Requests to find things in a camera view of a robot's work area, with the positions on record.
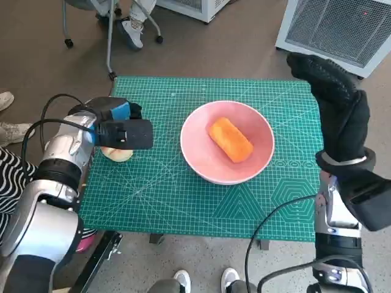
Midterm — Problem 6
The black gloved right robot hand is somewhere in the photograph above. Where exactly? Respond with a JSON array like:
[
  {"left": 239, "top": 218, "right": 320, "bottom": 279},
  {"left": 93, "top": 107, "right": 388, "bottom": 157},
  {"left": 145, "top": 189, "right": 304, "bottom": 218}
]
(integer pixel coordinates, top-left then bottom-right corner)
[{"left": 286, "top": 52, "right": 372, "bottom": 162}]

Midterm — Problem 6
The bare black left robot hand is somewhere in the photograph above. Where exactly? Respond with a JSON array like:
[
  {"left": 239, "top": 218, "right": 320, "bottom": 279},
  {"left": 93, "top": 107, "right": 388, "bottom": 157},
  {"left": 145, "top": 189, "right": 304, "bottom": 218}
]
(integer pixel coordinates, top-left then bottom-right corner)
[{"left": 93, "top": 96, "right": 143, "bottom": 123}]

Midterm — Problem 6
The round toy bread bun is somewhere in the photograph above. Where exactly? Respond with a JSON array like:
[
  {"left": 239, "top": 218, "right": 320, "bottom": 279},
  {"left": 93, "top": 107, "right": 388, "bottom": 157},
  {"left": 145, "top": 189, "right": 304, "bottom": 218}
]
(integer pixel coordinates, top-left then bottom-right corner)
[{"left": 100, "top": 146, "right": 134, "bottom": 162}]

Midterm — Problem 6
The pink bowl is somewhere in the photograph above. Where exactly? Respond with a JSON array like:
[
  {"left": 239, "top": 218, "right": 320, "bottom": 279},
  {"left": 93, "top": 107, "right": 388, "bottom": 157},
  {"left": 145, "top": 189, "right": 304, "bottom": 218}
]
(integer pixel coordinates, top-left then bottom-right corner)
[{"left": 180, "top": 100, "right": 276, "bottom": 186}]

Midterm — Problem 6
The long orange toy bread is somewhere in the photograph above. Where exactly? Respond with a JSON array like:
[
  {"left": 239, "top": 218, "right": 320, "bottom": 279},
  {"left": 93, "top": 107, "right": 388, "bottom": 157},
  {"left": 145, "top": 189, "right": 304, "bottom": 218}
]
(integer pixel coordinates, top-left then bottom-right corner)
[{"left": 208, "top": 117, "right": 254, "bottom": 164}]

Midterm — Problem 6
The grey metal leg pole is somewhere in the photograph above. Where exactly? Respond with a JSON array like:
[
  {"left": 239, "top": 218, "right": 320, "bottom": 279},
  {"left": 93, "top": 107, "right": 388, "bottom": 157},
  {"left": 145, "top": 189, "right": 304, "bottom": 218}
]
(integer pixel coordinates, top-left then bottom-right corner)
[{"left": 105, "top": 0, "right": 117, "bottom": 81}]

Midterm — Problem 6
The seated person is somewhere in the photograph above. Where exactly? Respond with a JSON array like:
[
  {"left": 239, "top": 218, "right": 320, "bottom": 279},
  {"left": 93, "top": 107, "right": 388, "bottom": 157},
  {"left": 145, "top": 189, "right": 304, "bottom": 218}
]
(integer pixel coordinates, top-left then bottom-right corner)
[{"left": 117, "top": 0, "right": 158, "bottom": 51}]

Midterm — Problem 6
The white mesh-front cabinet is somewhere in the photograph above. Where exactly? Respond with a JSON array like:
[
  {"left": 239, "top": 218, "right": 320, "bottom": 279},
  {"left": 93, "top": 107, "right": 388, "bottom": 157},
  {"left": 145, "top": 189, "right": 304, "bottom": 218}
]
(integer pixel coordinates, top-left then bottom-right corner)
[{"left": 274, "top": 0, "right": 391, "bottom": 79}]

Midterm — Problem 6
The person's beige shoe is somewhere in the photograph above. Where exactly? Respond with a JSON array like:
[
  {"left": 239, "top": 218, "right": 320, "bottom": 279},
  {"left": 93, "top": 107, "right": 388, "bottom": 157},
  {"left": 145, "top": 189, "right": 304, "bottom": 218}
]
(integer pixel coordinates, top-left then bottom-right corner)
[
  {"left": 0, "top": 121, "right": 36, "bottom": 147},
  {"left": 0, "top": 90, "right": 15, "bottom": 112}
]

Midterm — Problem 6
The green cutting mat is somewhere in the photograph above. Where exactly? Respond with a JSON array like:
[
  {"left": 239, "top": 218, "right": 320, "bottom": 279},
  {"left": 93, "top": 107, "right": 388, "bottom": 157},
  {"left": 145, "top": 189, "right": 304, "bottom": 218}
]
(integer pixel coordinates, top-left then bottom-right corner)
[{"left": 78, "top": 76, "right": 321, "bottom": 242}]

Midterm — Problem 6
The grey wheeled chair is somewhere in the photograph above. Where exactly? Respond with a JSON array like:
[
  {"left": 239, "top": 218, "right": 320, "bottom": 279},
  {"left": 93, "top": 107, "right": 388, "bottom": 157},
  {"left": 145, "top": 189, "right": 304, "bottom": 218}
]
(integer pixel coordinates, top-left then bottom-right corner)
[{"left": 62, "top": 0, "right": 164, "bottom": 49}]

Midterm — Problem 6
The person in striped clothing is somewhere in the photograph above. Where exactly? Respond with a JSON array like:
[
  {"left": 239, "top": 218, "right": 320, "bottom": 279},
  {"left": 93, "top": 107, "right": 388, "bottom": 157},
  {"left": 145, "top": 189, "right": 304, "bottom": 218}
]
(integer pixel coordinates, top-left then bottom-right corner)
[{"left": 0, "top": 146, "right": 98, "bottom": 254}]

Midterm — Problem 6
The white appliance with glass front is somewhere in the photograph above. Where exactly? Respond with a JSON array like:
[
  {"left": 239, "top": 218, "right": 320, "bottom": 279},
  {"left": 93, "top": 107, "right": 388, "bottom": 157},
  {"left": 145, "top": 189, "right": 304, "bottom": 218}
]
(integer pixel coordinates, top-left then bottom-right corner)
[{"left": 157, "top": 0, "right": 235, "bottom": 24}]

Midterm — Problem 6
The grey leg with white shoe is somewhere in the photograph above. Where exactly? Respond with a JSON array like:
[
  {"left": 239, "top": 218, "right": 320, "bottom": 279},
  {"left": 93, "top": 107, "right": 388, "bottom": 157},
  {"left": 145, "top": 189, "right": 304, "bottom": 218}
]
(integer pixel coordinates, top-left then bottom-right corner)
[
  {"left": 221, "top": 267, "right": 257, "bottom": 293},
  {"left": 151, "top": 270, "right": 192, "bottom": 293}
]

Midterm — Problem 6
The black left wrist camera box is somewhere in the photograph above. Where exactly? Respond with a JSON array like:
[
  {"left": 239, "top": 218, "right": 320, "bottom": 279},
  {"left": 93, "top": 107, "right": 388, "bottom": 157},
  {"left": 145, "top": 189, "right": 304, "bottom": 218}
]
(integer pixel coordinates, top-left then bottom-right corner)
[{"left": 96, "top": 118, "right": 153, "bottom": 150}]

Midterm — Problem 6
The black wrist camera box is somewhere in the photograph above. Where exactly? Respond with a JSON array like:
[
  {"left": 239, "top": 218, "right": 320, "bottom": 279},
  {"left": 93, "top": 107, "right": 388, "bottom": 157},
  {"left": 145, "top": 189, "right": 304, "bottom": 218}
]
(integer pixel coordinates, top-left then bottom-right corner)
[
  {"left": 96, "top": 118, "right": 153, "bottom": 150},
  {"left": 335, "top": 170, "right": 391, "bottom": 232}
]

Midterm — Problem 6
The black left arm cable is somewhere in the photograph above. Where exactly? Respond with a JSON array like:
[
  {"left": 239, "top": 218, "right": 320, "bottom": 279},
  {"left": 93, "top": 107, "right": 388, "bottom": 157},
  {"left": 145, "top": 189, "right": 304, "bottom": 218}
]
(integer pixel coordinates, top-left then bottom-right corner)
[{"left": 20, "top": 93, "right": 98, "bottom": 165}]

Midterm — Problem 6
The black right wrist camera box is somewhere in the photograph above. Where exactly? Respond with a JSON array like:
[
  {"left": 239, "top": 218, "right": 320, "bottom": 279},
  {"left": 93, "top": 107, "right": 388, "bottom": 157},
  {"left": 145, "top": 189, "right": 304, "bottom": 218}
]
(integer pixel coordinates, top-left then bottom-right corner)
[{"left": 335, "top": 170, "right": 391, "bottom": 232}]

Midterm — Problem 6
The black metal frame rail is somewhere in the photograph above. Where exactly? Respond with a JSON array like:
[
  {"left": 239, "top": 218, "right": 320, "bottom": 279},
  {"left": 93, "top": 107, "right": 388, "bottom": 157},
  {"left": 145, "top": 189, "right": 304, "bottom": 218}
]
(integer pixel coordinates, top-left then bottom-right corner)
[{"left": 71, "top": 230, "right": 125, "bottom": 293}]

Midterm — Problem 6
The black right elbow cable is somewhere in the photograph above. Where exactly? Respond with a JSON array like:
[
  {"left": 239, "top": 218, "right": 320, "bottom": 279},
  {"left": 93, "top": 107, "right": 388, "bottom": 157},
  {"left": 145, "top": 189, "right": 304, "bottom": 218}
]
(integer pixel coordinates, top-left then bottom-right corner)
[{"left": 256, "top": 255, "right": 373, "bottom": 293}]

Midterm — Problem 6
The long black robot cable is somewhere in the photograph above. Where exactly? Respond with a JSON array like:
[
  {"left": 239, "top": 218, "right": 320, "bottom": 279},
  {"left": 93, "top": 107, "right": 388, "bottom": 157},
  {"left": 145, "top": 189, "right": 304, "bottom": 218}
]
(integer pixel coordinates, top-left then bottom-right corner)
[{"left": 244, "top": 195, "right": 318, "bottom": 293}]

